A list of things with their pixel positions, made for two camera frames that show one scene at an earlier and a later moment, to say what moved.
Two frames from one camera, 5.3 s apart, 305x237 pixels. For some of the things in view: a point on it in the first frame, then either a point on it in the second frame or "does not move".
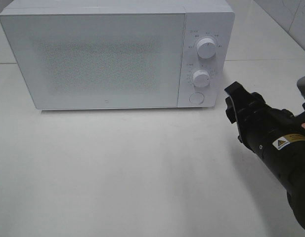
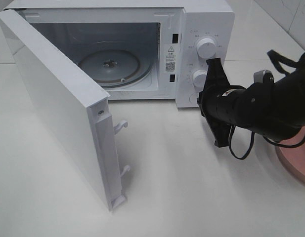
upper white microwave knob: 206,48 does not move
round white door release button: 196,98 does not move
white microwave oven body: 121,54 does not move
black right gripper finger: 238,93 -> 216,78
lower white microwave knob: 200,78 does not move
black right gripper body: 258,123 -> 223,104
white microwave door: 99,60 -> 74,105
